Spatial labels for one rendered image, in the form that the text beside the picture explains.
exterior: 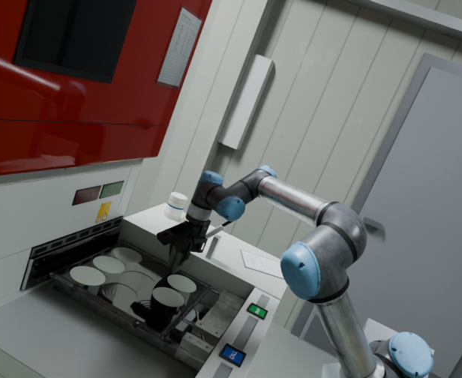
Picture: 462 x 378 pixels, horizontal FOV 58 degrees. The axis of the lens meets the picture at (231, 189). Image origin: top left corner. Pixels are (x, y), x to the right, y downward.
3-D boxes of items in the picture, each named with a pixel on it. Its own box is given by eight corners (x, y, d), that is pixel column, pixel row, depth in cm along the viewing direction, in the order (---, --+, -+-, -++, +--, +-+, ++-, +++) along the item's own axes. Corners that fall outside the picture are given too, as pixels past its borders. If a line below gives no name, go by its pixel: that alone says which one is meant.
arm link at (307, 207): (386, 207, 96) (259, 155, 134) (353, 233, 92) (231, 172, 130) (391, 244, 102) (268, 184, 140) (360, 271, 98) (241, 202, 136)
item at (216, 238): (195, 253, 147) (208, 219, 144) (199, 250, 150) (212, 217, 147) (210, 260, 145) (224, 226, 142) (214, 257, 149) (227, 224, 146)
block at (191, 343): (178, 346, 109) (182, 337, 108) (184, 340, 112) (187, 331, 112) (205, 361, 107) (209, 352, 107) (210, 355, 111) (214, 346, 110)
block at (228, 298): (217, 299, 140) (221, 292, 139) (220, 295, 143) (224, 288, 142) (239, 310, 138) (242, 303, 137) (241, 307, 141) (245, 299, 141)
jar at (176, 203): (160, 214, 169) (168, 193, 167) (168, 211, 176) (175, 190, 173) (175, 222, 167) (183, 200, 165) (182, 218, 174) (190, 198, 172)
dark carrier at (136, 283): (54, 274, 116) (55, 272, 116) (121, 243, 149) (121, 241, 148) (160, 334, 109) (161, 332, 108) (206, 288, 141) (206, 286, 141)
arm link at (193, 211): (199, 209, 131) (185, 198, 136) (194, 222, 132) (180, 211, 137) (217, 211, 136) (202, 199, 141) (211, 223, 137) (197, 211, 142)
